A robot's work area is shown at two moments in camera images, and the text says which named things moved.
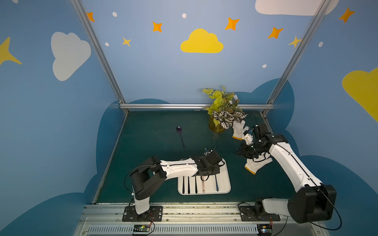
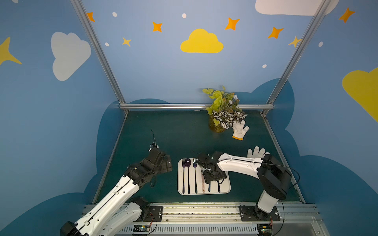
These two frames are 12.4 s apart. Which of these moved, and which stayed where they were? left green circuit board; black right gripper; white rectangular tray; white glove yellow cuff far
Moved: black right gripper
Stayed: white glove yellow cuff far; white rectangular tray; left green circuit board
